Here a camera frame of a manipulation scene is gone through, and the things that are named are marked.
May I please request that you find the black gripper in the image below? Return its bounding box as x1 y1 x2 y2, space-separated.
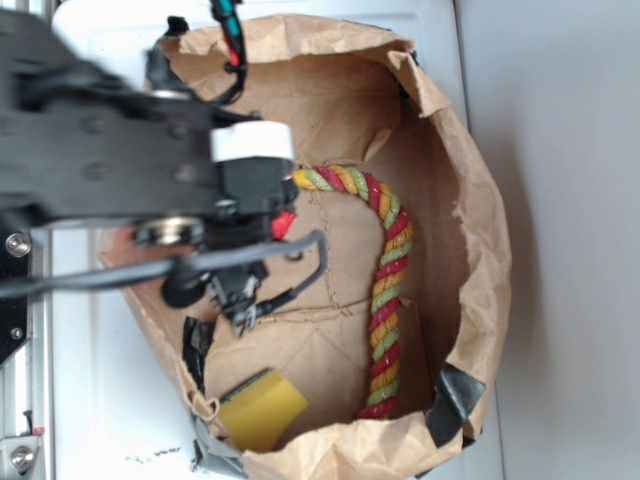
1 89 297 333

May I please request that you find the red paper ball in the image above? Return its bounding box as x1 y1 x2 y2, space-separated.
271 209 296 241

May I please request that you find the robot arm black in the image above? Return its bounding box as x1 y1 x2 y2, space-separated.
1 2 300 331

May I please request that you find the brown paper bag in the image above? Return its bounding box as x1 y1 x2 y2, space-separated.
123 14 512 479

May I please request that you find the yellow sponge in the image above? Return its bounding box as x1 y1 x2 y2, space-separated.
218 369 308 452

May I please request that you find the red green wire bundle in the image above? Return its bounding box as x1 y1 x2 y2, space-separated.
207 0 249 106

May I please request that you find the black metal bracket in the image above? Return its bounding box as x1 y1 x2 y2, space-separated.
1 225 32 367

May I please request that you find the grey braided cable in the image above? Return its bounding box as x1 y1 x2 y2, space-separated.
0 229 331 316

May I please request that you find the red yellow green rope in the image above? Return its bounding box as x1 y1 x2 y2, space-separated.
291 165 415 421

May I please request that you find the aluminium frame rail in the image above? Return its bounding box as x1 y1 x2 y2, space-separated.
0 219 55 480

